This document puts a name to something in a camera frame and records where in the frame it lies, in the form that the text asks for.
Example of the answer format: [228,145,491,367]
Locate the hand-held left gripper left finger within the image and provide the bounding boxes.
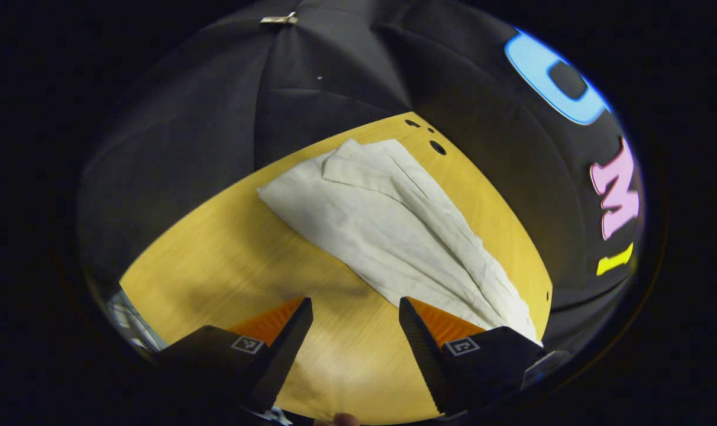
[156,297,314,414]

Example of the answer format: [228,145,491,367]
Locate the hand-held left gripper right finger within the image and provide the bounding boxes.
[399,297,573,418]

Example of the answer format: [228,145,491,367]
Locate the white jeans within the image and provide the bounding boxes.
[257,138,542,347]

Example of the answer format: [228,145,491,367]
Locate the black backdrop cloth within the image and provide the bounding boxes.
[77,0,646,356]

